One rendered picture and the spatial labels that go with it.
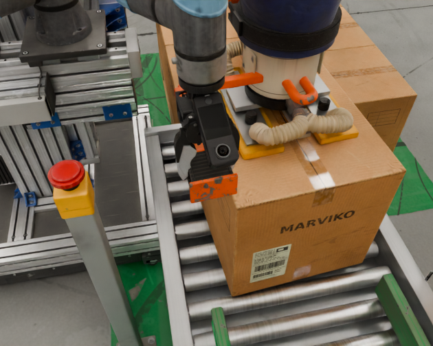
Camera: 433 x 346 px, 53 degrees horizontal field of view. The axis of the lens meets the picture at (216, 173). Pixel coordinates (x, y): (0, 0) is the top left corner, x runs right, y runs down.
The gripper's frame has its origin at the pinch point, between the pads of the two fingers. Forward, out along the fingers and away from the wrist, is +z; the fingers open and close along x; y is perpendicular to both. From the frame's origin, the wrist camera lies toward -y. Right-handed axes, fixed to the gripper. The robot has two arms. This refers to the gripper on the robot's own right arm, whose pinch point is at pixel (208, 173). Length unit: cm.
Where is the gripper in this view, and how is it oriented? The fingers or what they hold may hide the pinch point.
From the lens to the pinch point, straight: 78.1
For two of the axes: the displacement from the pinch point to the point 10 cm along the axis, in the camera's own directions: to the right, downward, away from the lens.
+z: 0.1, 6.8, 7.3
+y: -2.7, -7.0, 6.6
